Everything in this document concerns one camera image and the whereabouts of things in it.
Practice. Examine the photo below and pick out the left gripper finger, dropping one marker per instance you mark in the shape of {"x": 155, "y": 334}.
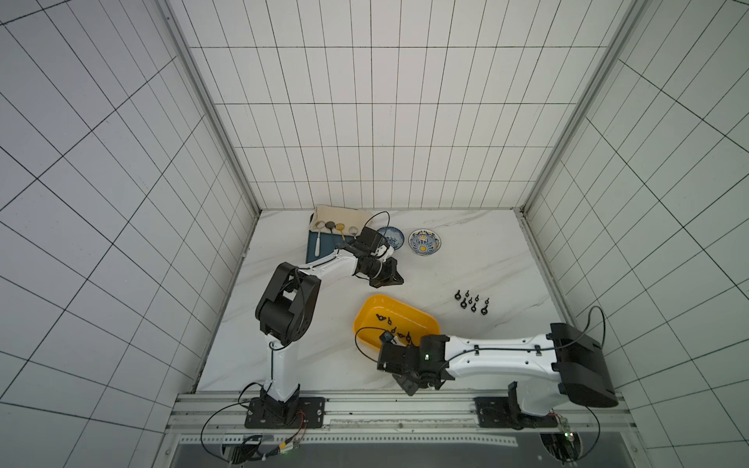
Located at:
{"x": 386, "y": 281}
{"x": 390, "y": 270}

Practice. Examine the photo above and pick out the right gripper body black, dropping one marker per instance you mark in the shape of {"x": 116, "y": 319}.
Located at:
{"x": 388, "y": 359}

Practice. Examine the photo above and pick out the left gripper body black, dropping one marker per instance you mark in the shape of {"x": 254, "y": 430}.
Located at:
{"x": 375, "y": 268}

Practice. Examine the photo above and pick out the yellow plastic storage tray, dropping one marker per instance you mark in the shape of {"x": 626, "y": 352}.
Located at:
{"x": 409, "y": 326}

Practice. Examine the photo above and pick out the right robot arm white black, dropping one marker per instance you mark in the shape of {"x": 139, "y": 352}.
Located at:
{"x": 562, "y": 366}

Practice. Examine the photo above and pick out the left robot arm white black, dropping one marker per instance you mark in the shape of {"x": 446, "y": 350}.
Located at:
{"x": 286, "y": 307}

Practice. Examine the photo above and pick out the yellow blue patterned bowl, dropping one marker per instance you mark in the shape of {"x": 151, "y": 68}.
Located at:
{"x": 424, "y": 242}

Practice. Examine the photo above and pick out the dark blue rectangular tray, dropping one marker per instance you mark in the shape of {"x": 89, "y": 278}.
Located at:
{"x": 330, "y": 241}

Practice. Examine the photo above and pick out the beige folded cloth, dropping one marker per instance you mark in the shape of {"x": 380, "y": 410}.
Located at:
{"x": 349, "y": 217}

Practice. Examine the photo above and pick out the white handled spoon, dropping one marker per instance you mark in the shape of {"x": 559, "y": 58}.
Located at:
{"x": 319, "y": 226}

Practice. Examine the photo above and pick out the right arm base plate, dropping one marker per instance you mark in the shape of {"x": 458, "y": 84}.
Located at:
{"x": 501, "y": 413}

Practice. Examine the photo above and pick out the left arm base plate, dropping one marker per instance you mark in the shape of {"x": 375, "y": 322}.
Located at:
{"x": 266, "y": 413}

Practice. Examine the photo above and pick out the aluminium mounting rail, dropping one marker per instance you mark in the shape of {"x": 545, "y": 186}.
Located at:
{"x": 335, "y": 417}

